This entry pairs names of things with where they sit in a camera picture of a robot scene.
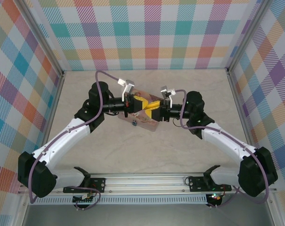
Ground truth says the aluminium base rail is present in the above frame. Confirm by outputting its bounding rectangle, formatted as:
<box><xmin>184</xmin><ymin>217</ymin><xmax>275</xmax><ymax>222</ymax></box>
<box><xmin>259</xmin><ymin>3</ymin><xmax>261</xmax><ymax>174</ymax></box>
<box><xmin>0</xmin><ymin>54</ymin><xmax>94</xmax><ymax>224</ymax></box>
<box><xmin>17</xmin><ymin>172</ymin><xmax>277</xmax><ymax>195</ymax></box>

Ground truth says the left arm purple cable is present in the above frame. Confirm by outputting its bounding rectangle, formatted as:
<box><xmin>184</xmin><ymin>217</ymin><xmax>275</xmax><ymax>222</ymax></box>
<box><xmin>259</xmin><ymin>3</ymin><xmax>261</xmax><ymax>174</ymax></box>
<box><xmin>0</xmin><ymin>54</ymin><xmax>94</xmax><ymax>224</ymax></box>
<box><xmin>30</xmin><ymin>70</ymin><xmax>124</xmax><ymax>210</ymax></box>

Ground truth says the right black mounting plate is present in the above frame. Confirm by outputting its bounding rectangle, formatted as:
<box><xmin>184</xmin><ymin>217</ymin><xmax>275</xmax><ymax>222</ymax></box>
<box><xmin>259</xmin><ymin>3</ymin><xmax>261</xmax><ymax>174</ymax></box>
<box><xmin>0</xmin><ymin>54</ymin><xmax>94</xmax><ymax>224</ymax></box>
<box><xmin>188</xmin><ymin>176</ymin><xmax>232</xmax><ymax>193</ymax></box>

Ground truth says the controller board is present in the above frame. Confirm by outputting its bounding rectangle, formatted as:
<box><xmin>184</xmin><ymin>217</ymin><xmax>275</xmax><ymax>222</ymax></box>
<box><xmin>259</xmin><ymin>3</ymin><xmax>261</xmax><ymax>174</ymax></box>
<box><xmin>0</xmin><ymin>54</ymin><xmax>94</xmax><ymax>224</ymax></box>
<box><xmin>72</xmin><ymin>193</ymin><xmax>96</xmax><ymax>204</ymax></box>
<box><xmin>206</xmin><ymin>192</ymin><xmax>223</xmax><ymax>206</ymax></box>

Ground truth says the left controller board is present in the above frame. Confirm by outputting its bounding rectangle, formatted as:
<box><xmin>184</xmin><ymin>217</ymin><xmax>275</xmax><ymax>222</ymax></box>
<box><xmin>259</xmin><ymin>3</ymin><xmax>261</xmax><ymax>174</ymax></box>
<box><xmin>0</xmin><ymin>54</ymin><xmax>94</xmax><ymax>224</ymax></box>
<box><xmin>72</xmin><ymin>193</ymin><xmax>96</xmax><ymax>204</ymax></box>

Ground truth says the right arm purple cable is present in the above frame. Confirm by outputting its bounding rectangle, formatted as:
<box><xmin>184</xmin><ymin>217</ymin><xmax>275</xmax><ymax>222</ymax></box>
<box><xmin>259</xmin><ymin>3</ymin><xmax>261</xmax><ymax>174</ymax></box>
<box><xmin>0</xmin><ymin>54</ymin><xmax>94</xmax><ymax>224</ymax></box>
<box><xmin>172</xmin><ymin>89</ymin><xmax>270</xmax><ymax>209</ymax></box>

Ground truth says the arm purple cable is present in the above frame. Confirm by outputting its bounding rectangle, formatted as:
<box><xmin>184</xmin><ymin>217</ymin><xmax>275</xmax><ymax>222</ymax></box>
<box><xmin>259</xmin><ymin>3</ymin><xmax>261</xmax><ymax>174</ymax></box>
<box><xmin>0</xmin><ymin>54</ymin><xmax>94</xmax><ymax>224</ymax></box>
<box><xmin>172</xmin><ymin>89</ymin><xmax>270</xmax><ymax>209</ymax></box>
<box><xmin>30</xmin><ymin>70</ymin><xmax>124</xmax><ymax>210</ymax></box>

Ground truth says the left aluminium frame post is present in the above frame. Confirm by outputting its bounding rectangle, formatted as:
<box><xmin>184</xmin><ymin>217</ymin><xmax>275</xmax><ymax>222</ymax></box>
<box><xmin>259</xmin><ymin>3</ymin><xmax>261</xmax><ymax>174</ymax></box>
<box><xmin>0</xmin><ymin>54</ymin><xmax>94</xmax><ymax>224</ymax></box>
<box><xmin>16</xmin><ymin>0</ymin><xmax>65</xmax><ymax>75</ymax></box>

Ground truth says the aluminium frame post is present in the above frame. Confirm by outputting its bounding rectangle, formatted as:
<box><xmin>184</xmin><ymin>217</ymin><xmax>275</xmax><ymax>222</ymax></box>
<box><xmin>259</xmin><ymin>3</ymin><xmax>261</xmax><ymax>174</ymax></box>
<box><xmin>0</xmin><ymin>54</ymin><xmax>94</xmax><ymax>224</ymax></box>
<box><xmin>16</xmin><ymin>0</ymin><xmax>65</xmax><ymax>75</ymax></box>
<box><xmin>226</xmin><ymin>0</ymin><xmax>274</xmax><ymax>74</ymax></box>

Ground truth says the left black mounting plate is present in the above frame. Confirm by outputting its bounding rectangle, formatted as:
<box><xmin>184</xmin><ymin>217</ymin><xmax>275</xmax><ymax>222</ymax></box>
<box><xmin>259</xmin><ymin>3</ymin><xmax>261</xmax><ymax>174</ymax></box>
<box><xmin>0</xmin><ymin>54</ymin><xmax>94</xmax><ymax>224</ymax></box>
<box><xmin>63</xmin><ymin>177</ymin><xmax>106</xmax><ymax>194</ymax></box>

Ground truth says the pink floral tin box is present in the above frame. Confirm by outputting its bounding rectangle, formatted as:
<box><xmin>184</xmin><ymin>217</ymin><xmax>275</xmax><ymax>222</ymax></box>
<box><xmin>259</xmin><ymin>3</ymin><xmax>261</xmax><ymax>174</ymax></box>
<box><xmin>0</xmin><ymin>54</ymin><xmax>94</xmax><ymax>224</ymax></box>
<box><xmin>118</xmin><ymin>90</ymin><xmax>161</xmax><ymax>132</ymax></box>

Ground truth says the right aluminium frame post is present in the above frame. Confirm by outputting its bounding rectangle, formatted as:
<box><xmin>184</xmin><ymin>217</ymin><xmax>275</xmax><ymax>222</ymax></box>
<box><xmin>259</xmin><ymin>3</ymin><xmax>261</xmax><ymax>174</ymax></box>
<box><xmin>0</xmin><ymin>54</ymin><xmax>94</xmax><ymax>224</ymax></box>
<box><xmin>226</xmin><ymin>0</ymin><xmax>274</xmax><ymax>74</ymax></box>

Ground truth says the black mounting plate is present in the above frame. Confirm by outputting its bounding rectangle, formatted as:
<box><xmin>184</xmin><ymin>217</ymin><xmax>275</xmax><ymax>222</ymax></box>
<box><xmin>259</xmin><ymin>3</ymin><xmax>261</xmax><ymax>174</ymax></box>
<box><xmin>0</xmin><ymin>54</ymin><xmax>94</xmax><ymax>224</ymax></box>
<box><xmin>63</xmin><ymin>177</ymin><xmax>106</xmax><ymax>194</ymax></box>
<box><xmin>188</xmin><ymin>176</ymin><xmax>232</xmax><ymax>193</ymax></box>

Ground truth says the right controller board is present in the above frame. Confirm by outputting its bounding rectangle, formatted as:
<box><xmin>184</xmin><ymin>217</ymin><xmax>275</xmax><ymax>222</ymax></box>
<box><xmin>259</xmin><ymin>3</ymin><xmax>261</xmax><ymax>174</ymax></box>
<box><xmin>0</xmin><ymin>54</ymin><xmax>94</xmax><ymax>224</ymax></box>
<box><xmin>206</xmin><ymin>192</ymin><xmax>223</xmax><ymax>206</ymax></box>

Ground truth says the white slotted cable duct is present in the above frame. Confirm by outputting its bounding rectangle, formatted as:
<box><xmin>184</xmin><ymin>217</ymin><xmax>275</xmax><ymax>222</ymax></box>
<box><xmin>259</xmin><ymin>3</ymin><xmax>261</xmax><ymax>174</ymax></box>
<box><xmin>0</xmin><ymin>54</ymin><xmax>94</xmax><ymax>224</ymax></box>
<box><xmin>29</xmin><ymin>196</ymin><xmax>208</xmax><ymax>205</ymax></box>

